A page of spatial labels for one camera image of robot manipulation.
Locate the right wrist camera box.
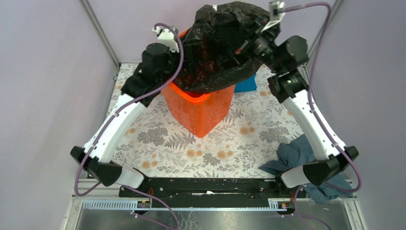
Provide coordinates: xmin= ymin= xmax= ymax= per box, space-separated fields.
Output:
xmin=261 ymin=1 xmax=285 ymax=32

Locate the black plastic trash bag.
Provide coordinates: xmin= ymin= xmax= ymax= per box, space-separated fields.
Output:
xmin=174 ymin=1 xmax=269 ymax=93

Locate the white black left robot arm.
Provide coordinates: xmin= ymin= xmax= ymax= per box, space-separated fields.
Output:
xmin=70 ymin=43 xmax=193 ymax=197

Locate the bright blue cloth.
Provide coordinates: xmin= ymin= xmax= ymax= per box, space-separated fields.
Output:
xmin=234 ymin=74 xmax=257 ymax=93

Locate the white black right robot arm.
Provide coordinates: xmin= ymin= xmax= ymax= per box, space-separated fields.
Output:
xmin=234 ymin=33 xmax=359 ymax=197

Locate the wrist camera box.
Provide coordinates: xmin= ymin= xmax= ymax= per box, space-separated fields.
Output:
xmin=261 ymin=1 xmax=285 ymax=32
xmin=152 ymin=26 xmax=180 ymax=53

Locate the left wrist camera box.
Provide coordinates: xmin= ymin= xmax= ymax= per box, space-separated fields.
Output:
xmin=152 ymin=26 xmax=180 ymax=53

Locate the orange plastic trash bin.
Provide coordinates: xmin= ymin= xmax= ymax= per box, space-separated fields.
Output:
xmin=160 ymin=30 xmax=236 ymax=138

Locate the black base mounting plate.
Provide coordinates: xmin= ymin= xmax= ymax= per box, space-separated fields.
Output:
xmin=138 ymin=177 xmax=292 ymax=209

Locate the grey-blue cloth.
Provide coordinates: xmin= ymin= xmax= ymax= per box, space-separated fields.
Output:
xmin=258 ymin=134 xmax=353 ymax=204

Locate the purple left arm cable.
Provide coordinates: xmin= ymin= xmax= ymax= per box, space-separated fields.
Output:
xmin=74 ymin=23 xmax=185 ymax=230

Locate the aluminium front rail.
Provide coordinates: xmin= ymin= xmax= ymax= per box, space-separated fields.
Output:
xmin=72 ymin=178 xmax=291 ymax=211

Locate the floral patterned table mat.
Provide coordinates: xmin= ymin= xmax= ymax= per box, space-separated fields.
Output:
xmin=113 ymin=66 xmax=302 ymax=178

